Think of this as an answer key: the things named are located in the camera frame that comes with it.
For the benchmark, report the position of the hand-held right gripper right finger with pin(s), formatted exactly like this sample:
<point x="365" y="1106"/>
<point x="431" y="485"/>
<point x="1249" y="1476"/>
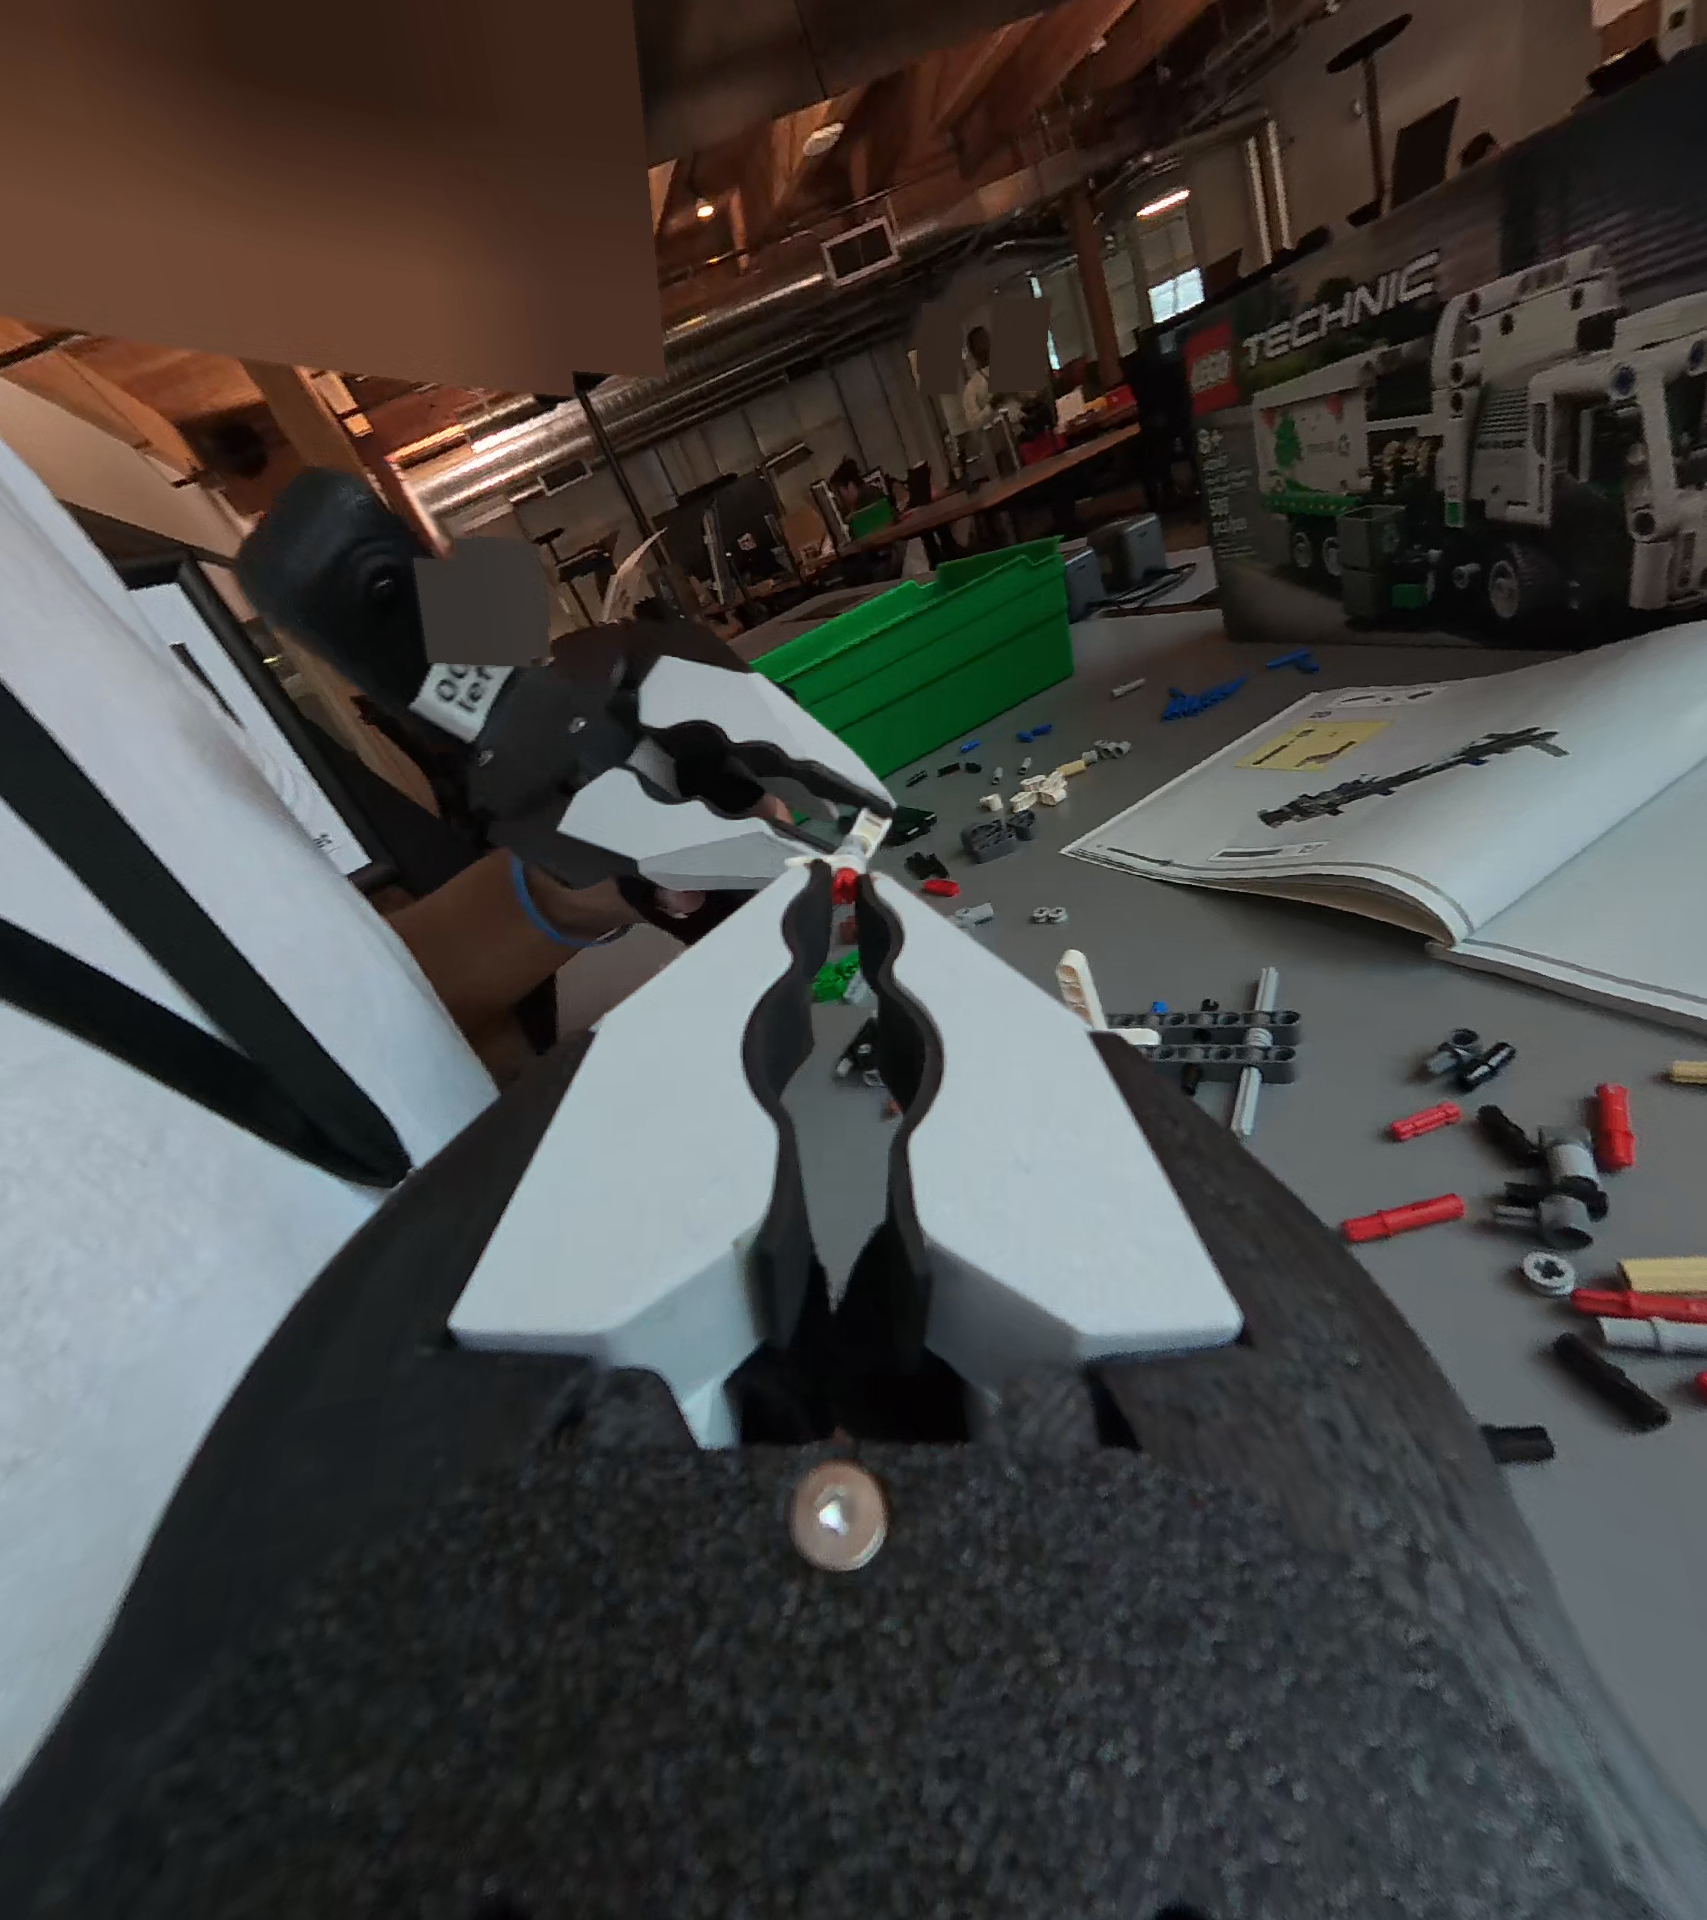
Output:
<point x="1063" y="1199"/>

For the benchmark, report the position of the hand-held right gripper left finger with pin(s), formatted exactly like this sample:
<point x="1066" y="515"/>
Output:
<point x="613" y="1199"/>

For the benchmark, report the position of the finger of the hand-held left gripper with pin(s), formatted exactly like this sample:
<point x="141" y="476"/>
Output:
<point x="735" y="707"/>
<point x="675" y="848"/>

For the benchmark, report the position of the dark grey lego beam assembly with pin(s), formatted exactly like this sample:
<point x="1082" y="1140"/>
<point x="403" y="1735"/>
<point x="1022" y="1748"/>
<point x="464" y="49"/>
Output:
<point x="1214" y="1030"/>

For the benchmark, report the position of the green lego piece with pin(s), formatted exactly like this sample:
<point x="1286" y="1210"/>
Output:
<point x="836" y="983"/>

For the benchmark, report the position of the white thin lego liftarm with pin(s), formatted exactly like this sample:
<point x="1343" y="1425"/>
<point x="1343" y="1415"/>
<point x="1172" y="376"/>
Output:
<point x="1078" y="983"/>

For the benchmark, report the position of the small black lego piece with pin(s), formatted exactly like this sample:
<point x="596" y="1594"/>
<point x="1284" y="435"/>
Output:
<point x="861" y="1059"/>

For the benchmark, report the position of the scatter of small lego pieces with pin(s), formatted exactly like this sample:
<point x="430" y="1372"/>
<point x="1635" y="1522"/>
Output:
<point x="1003" y="839"/>

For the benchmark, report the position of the black and grey lego connector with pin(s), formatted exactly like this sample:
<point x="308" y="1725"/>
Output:
<point x="1470" y="1059"/>

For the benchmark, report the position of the black lego pin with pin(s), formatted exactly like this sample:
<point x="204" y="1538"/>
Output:
<point x="1521" y="1444"/>
<point x="1610" y="1379"/>
<point x="1505" y="1130"/>

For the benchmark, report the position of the grey lego connector assembly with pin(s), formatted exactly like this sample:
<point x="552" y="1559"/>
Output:
<point x="1566" y="1177"/>

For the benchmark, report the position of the grey lego pin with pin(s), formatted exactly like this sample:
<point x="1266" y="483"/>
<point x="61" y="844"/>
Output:
<point x="1662" y="1338"/>

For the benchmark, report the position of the tan lego piece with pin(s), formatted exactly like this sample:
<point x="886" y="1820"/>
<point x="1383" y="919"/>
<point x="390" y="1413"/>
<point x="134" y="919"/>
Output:
<point x="1686" y="1278"/>

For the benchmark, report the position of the lego set box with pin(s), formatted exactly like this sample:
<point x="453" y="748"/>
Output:
<point x="1545" y="452"/>

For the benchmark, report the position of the person's left hand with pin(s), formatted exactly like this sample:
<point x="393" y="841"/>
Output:
<point x="584" y="900"/>

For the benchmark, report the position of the blue wristband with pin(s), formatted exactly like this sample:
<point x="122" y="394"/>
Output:
<point x="542" y="922"/>

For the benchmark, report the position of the green plastic bin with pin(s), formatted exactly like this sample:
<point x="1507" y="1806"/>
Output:
<point x="930" y="661"/>

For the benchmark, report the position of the long wooden table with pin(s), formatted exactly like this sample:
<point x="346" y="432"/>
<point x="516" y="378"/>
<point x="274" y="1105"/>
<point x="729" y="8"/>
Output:
<point x="1003" y="475"/>

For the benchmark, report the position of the grey device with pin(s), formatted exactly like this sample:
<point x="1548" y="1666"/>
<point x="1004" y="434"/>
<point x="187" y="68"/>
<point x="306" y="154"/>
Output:
<point x="1132" y="556"/>

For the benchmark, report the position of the open instruction booklet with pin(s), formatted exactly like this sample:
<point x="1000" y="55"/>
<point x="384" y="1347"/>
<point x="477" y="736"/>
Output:
<point x="1515" y="811"/>

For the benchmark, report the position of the black bar stool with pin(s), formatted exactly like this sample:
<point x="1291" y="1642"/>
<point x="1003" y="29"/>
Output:
<point x="1374" y="105"/>

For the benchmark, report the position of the white board with black frame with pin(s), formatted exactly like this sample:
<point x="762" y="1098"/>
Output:
<point x="269" y="749"/>

